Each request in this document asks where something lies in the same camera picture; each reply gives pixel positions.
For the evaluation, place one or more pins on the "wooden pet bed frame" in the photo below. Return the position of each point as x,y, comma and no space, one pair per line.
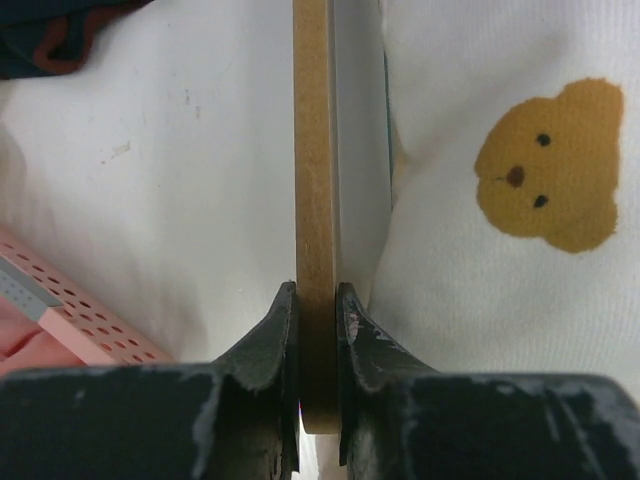
342,182

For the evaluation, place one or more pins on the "blue striped mattress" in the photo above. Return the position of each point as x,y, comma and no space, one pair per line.
389,118

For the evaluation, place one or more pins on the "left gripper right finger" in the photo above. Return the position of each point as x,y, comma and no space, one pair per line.
403,420

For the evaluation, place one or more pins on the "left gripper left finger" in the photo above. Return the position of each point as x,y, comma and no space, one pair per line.
233,418

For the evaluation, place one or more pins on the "pink cloth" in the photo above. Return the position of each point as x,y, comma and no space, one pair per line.
25,345

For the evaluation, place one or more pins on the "pink plastic basket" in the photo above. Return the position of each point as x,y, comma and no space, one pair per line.
33,289

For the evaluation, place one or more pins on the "dark navy garment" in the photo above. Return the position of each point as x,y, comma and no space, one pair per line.
45,38

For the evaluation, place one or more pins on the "large bear print cushion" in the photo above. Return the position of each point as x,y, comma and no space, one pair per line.
514,239

